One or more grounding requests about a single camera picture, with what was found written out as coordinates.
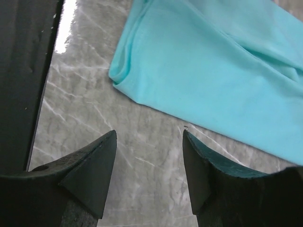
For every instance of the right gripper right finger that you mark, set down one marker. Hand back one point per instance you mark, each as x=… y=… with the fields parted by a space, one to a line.
x=224 y=193

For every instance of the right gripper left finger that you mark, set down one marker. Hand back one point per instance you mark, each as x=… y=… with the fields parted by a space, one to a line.
x=69 y=192

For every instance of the teal t-shirt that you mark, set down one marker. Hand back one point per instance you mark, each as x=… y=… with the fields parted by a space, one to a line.
x=232 y=66

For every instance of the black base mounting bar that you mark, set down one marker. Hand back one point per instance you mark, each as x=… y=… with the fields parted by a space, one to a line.
x=28 y=30

